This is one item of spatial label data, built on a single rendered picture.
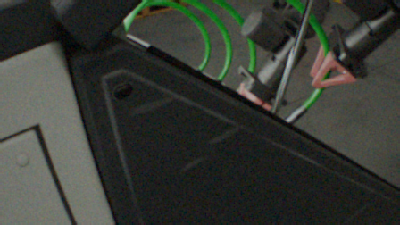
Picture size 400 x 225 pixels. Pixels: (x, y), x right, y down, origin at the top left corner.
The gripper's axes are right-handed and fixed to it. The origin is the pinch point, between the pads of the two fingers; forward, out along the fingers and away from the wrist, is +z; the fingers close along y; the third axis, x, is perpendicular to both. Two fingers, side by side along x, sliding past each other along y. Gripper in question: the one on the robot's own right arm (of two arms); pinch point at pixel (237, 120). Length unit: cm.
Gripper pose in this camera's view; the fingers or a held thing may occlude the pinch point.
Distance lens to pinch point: 83.8
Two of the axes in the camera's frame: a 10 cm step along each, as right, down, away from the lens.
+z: -5.7, 7.8, 2.4
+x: 3.0, 4.8, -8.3
